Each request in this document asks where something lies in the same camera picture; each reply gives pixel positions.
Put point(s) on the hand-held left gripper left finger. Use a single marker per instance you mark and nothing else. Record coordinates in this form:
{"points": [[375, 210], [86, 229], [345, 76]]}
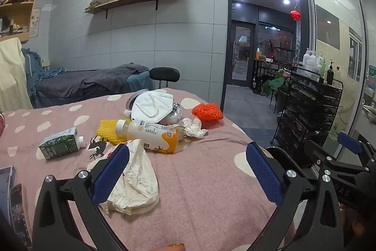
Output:
{"points": [[110, 174]]}

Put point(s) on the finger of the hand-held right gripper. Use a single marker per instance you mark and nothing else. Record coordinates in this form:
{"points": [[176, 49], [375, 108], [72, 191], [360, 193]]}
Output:
{"points": [[349, 143]]}

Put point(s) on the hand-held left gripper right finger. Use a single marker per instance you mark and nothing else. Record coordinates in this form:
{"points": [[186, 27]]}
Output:
{"points": [[264, 174]]}

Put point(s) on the white paper wrapper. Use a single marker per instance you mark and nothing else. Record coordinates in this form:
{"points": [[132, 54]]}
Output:
{"points": [[138, 180]]}

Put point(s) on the yellow foam fruit net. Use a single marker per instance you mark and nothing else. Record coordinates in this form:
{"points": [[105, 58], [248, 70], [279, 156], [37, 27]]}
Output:
{"points": [[107, 130]]}

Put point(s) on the plastic bottle orange label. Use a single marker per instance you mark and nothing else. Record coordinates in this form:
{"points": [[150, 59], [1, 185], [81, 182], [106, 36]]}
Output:
{"points": [[147, 133]]}

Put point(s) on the green milk carton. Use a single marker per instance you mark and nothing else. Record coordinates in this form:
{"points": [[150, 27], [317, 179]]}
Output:
{"points": [[58, 143]]}

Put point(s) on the purple yogurt cup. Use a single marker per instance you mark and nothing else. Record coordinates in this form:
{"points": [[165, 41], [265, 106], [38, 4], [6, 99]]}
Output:
{"points": [[130, 102]]}

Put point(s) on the white face mask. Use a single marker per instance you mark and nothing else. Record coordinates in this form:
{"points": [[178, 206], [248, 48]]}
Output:
{"points": [[149, 105]]}

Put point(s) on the white tissue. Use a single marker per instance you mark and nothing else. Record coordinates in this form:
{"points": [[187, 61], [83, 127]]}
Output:
{"points": [[194, 128]]}

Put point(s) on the orange foam fruit net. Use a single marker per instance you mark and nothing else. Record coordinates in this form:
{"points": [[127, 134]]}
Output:
{"points": [[207, 111]]}

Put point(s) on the black white plastic wrapper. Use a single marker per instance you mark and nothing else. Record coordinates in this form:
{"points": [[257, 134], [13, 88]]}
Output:
{"points": [[175, 114]]}

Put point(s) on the person's right hand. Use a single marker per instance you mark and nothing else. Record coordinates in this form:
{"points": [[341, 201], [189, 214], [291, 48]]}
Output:
{"points": [[357, 224]]}

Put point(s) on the black rolling cart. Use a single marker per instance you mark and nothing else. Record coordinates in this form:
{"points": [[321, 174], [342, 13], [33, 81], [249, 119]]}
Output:
{"points": [[308, 109]]}

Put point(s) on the pink dotted blanket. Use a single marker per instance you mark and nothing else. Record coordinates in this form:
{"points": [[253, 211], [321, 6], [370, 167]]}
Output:
{"points": [[205, 195]]}

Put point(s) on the clear bottle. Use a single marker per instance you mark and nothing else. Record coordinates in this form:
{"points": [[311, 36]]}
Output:
{"points": [[337, 74]]}

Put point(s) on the black pump bottle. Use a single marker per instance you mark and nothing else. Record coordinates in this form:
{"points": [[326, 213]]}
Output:
{"points": [[330, 74]]}

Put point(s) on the green bottle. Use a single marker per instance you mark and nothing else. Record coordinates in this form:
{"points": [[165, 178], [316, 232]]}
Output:
{"points": [[323, 68]]}

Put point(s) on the slim white bottle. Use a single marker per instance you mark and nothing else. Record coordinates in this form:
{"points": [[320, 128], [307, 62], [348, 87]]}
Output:
{"points": [[319, 64]]}

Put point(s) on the potted green plant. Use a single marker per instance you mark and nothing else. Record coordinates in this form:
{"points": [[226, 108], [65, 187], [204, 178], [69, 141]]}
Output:
{"points": [[274, 83]]}

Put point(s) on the large white pump bottle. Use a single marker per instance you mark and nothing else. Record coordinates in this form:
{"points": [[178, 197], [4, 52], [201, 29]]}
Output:
{"points": [[309, 61]]}

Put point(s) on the massage bed grey cover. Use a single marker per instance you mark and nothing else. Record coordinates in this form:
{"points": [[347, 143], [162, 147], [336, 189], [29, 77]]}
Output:
{"points": [[88, 80]]}

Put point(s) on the black hallway table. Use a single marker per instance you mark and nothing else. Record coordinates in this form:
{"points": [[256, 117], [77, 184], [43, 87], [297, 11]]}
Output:
{"points": [[270, 62]]}

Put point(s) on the black chair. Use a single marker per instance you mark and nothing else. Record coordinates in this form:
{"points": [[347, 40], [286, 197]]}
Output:
{"points": [[164, 74]]}

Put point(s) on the yellow bottle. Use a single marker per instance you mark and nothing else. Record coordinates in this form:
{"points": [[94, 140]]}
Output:
{"points": [[258, 54]]}

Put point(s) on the glass door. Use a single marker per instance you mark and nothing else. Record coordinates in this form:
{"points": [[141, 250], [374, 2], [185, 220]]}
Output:
{"points": [[242, 51]]}

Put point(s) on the blue cloth pile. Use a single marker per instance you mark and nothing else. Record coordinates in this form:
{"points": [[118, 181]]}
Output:
{"points": [[32, 65]]}

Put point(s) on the cream garment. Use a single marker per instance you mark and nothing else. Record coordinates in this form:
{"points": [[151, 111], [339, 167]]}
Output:
{"points": [[11, 77]]}

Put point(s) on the red lantern decoration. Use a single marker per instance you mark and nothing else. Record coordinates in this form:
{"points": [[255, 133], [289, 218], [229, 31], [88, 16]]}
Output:
{"points": [[295, 15]]}

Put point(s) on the pile of small books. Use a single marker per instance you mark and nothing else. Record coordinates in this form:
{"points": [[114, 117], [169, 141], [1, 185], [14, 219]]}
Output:
{"points": [[17, 29]]}

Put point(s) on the black door frame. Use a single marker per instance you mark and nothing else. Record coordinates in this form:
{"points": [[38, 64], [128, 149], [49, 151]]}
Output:
{"points": [[229, 33]]}

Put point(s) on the wall poster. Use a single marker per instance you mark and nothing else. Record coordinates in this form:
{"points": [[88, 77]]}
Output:
{"points": [[34, 23]]}

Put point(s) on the wooden wall shelf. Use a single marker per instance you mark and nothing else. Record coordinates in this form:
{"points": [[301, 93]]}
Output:
{"points": [[132, 0]]}

